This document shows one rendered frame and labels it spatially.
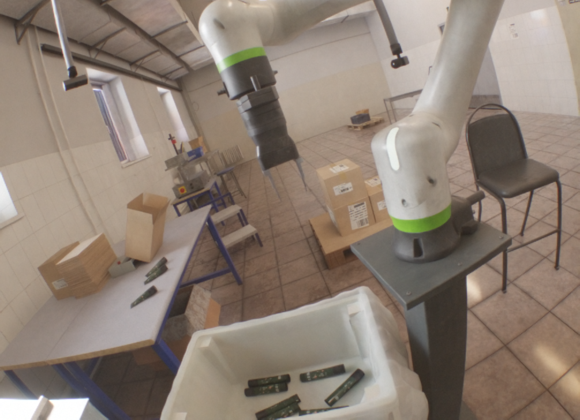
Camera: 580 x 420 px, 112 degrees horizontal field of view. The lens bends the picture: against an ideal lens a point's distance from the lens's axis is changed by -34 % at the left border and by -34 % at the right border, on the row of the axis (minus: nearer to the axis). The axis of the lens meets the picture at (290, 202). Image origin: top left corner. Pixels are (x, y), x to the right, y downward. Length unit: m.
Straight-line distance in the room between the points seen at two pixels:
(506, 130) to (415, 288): 1.53
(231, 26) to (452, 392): 1.07
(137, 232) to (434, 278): 1.53
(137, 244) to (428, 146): 1.58
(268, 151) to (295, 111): 9.60
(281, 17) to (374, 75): 10.41
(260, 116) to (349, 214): 1.92
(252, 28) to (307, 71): 9.78
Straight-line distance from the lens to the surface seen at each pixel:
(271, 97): 0.47
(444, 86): 0.63
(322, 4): 0.56
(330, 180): 2.27
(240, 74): 0.52
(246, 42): 0.53
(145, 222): 1.70
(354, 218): 2.40
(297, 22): 0.60
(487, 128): 1.88
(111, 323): 1.37
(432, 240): 0.57
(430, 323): 0.69
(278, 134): 0.54
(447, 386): 0.96
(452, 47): 0.62
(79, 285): 1.92
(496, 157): 1.89
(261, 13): 0.58
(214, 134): 10.14
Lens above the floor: 1.26
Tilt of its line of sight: 18 degrees down
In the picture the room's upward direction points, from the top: 21 degrees counter-clockwise
